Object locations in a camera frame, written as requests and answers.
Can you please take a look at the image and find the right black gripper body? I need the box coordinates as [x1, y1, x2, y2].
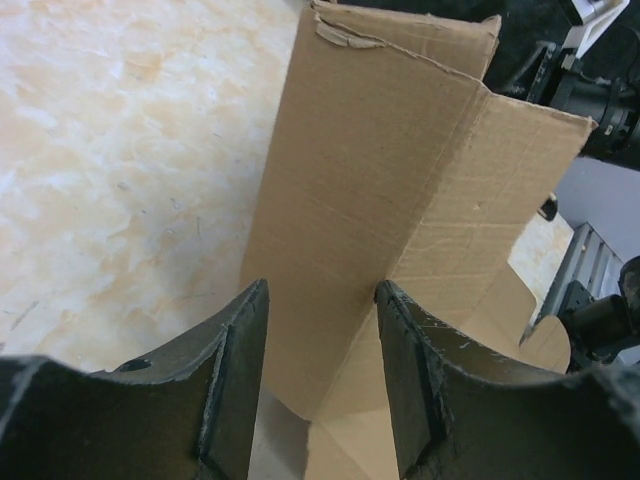
[549, 50, 639, 170]

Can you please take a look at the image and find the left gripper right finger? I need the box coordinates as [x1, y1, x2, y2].
[374, 280, 639, 479]

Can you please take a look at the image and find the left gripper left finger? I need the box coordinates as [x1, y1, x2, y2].
[1, 280, 269, 479]

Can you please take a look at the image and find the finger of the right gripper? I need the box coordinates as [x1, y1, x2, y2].
[499, 41, 560, 103]

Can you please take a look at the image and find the cardboard box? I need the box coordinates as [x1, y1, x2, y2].
[241, 1, 595, 479]

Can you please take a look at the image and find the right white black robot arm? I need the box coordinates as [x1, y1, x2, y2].
[500, 25, 639, 372]

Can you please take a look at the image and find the black floral plush pillow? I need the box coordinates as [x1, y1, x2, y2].
[482, 0, 640, 96]

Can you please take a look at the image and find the aluminium frame rail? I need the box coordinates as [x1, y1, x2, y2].
[538, 223, 623, 320]

